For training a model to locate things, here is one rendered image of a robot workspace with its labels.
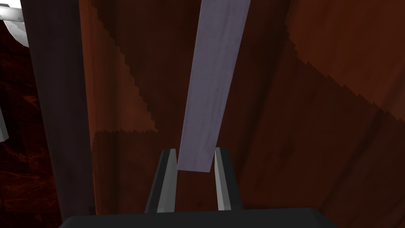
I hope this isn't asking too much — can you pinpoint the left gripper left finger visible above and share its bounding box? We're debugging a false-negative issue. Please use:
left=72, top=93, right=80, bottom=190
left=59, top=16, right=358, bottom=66
left=145, top=148, right=178, bottom=214

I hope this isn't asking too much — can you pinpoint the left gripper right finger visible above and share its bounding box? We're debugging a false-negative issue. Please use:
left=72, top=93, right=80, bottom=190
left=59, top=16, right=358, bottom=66
left=214, top=147, right=244, bottom=211

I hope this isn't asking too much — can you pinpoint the grey bar handle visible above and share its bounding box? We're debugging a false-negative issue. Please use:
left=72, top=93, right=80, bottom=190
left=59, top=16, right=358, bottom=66
left=177, top=0, right=252, bottom=173

